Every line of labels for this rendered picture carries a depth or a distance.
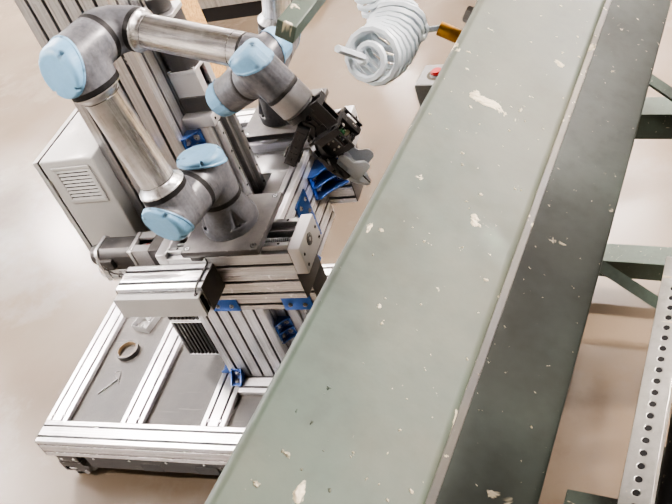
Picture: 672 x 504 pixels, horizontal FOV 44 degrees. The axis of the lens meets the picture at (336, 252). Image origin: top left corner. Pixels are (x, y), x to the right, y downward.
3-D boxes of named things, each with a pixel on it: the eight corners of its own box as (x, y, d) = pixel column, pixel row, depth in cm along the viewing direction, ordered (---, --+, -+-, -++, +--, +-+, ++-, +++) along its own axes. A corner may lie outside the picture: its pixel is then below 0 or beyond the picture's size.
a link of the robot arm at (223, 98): (250, 94, 171) (281, 74, 163) (222, 127, 165) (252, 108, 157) (224, 65, 169) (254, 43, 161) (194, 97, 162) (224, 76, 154)
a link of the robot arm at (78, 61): (224, 207, 204) (101, 8, 174) (190, 249, 196) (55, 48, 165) (189, 207, 211) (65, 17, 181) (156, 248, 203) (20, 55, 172)
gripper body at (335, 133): (356, 150, 157) (312, 106, 152) (325, 169, 162) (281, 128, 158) (365, 126, 162) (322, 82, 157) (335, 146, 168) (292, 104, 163)
